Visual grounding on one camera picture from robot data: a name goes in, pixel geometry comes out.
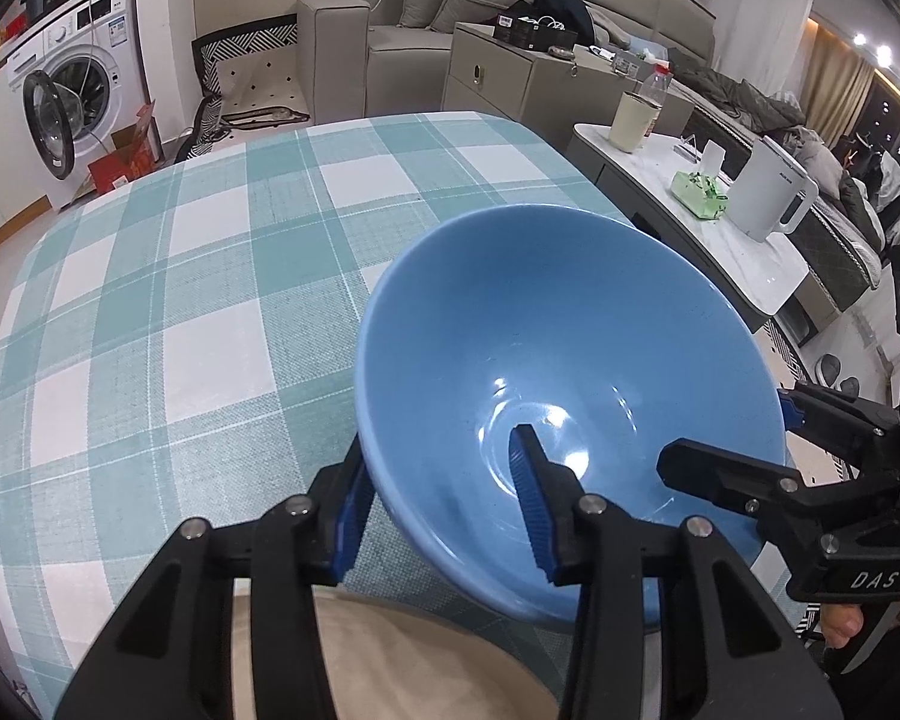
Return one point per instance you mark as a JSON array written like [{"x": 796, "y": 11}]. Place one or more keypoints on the grey slippers pair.
[{"x": 828, "y": 373}]

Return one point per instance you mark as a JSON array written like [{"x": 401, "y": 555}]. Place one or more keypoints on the beige tumbler cup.
[{"x": 634, "y": 117}]

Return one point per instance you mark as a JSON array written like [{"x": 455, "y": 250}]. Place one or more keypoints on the green tissue pack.
[{"x": 699, "y": 194}]

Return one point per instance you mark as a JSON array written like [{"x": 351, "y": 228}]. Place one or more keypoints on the beige plate lower left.
[{"x": 389, "y": 661}]

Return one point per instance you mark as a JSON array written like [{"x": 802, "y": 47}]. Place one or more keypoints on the right human hand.
[{"x": 840, "y": 623}]

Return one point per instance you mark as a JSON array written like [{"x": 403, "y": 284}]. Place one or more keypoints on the beige sofa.
[{"x": 365, "y": 58}]

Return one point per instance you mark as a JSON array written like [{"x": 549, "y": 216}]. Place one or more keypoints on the white washing machine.
[{"x": 80, "y": 80}]

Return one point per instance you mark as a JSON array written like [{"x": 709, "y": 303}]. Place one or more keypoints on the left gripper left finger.
[{"x": 166, "y": 652}]

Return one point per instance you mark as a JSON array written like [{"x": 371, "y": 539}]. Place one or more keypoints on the red cardboard box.
[{"x": 131, "y": 157}]

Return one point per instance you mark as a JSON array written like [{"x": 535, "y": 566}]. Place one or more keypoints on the patterned floor rug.
[{"x": 247, "y": 75}]

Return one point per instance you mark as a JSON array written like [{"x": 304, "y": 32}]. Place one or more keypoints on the white marble coffee table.
[{"x": 758, "y": 278}]

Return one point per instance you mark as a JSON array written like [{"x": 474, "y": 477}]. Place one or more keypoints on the black tray on cabinet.
[{"x": 530, "y": 33}]

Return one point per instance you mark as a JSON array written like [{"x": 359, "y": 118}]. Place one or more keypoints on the beige drawer cabinet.
[{"x": 549, "y": 96}]

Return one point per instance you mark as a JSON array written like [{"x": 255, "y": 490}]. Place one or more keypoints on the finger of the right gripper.
[
  {"x": 832, "y": 412},
  {"x": 774, "y": 496}
]

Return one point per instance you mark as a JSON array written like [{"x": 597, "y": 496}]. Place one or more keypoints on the white electric kettle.
[{"x": 772, "y": 193}]

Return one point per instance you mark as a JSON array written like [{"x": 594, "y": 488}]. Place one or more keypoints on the blue ceramic bowl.
[{"x": 604, "y": 340}]

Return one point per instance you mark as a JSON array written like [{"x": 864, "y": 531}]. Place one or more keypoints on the clear plastic bottle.
[{"x": 654, "y": 91}]

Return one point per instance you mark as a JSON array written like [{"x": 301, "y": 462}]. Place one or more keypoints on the teal plaid tablecloth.
[{"x": 183, "y": 347}]

